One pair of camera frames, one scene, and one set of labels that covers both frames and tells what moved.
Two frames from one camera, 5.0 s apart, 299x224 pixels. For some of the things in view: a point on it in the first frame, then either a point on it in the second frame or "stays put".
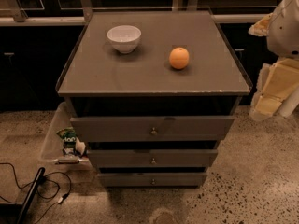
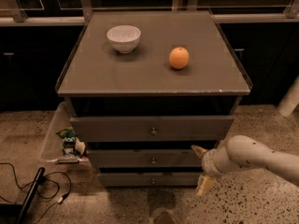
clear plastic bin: [53, 149] stays put
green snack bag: [68, 137] stays put
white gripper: [284, 32] -> [208, 163]
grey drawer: [153, 158] stays put
